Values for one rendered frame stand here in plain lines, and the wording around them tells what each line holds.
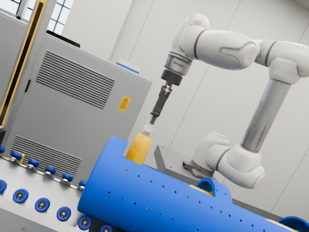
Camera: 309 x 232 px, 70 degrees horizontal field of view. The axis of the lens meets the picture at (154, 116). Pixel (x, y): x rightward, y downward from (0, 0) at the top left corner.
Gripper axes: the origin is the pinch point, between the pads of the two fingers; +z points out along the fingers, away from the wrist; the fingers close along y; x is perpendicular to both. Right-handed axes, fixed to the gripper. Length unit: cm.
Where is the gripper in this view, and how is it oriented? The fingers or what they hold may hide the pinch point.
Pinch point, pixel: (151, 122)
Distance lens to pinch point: 83.0
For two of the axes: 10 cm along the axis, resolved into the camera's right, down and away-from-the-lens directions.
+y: -0.1, 1.6, -9.9
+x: 9.1, 4.0, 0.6
